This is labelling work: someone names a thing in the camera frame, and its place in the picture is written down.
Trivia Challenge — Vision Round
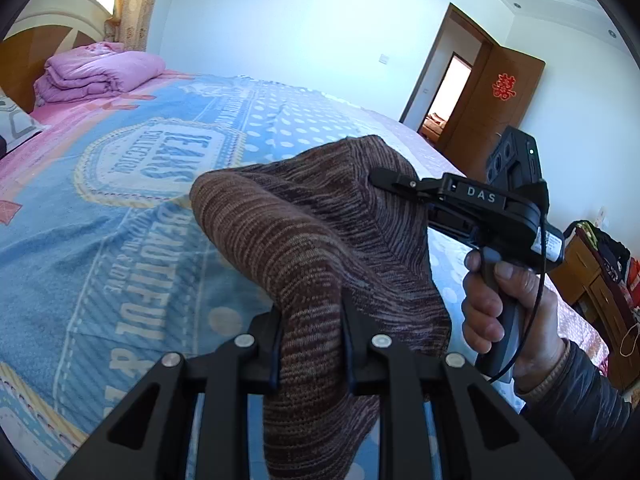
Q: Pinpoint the brown knitted sweater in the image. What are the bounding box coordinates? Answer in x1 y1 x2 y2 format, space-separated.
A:
190 136 451 479

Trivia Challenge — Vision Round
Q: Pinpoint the right forearm dark sleeve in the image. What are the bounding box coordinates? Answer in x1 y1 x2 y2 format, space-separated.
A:
520 341 639 479

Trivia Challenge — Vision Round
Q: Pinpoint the clothes pile on cabinet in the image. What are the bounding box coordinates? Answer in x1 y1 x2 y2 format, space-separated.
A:
564 220 639 310

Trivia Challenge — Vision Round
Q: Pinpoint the person's right hand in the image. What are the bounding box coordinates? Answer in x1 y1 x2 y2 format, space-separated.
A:
462 249 574 394

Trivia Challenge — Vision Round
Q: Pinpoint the wooden bedside cabinet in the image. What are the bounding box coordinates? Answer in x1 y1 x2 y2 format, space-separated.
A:
550 229 639 391

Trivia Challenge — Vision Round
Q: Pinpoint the red double happiness sticker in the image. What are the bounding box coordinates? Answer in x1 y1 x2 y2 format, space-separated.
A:
491 73 518 102

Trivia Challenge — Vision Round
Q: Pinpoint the brown wooden door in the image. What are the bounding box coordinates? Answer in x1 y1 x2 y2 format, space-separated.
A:
437 44 546 181

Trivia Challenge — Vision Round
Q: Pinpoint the blue pink patterned bedspread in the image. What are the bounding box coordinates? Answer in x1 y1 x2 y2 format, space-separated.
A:
0 69 612 480

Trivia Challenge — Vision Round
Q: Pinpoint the white patterned pillow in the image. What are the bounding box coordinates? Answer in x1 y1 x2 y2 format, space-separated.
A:
0 92 47 157

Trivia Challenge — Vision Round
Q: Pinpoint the folded pink quilt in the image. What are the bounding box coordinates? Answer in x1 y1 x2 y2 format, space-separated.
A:
34 41 166 107

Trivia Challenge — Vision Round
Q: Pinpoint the cream and wood headboard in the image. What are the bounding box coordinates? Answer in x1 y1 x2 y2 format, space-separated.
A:
0 0 112 113

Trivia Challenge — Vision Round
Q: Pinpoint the black cable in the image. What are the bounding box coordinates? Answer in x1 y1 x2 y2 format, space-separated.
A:
487 184 551 386

